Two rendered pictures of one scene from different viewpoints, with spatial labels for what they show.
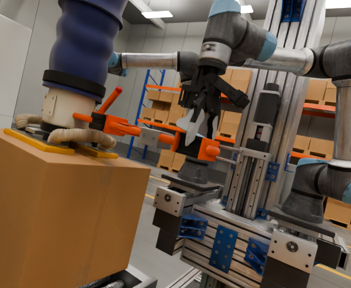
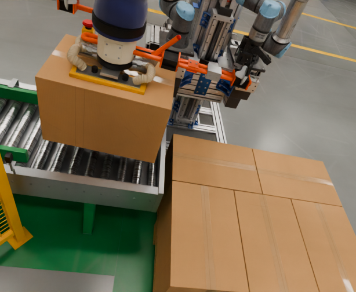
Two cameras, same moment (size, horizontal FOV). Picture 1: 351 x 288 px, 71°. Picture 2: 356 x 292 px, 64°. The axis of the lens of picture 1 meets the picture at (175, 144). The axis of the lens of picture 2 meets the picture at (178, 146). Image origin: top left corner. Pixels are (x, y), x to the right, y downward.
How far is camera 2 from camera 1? 121 cm
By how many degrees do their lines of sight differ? 61
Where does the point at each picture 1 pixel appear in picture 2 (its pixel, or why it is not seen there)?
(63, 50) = (127, 9)
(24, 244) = (156, 141)
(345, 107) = (294, 12)
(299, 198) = not seen: hidden behind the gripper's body
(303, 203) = not seen: hidden behind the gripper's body
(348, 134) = (289, 26)
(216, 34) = (267, 29)
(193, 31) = not seen: outside the picture
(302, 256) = (251, 87)
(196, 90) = (248, 57)
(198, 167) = (185, 36)
